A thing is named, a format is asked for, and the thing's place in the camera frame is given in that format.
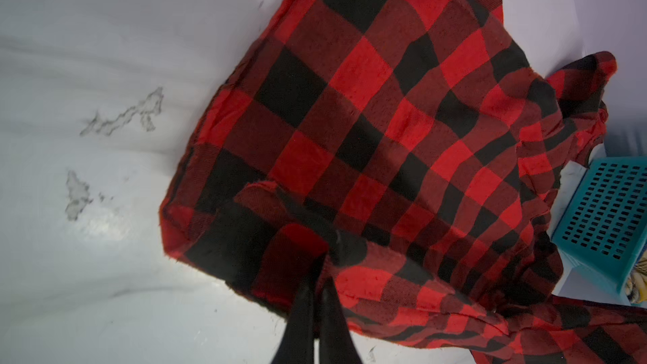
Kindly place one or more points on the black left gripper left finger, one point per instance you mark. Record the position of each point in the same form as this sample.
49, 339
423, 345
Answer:
297, 343

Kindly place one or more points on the yellow plaid shirt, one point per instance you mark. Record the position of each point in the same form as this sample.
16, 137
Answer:
635, 287

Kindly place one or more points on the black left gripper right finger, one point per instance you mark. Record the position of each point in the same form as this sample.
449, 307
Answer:
335, 343

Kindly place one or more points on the teal plastic basket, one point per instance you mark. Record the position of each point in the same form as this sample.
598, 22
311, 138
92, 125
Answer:
602, 232

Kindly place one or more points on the red black plaid shirt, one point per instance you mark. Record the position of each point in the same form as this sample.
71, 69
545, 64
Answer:
406, 150

